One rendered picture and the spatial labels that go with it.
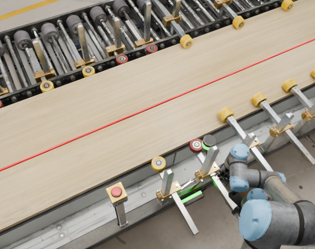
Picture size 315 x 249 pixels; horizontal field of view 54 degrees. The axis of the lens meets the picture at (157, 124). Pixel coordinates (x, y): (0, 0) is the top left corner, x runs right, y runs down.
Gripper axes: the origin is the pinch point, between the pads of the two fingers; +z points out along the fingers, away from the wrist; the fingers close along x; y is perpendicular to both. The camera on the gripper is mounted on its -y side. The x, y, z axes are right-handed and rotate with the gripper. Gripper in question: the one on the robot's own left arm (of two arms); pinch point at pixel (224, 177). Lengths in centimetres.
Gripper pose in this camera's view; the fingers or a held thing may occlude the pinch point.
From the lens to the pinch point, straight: 165.8
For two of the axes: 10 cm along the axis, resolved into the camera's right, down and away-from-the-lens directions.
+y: -6.6, 6.2, -4.2
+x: 7.5, 5.9, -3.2
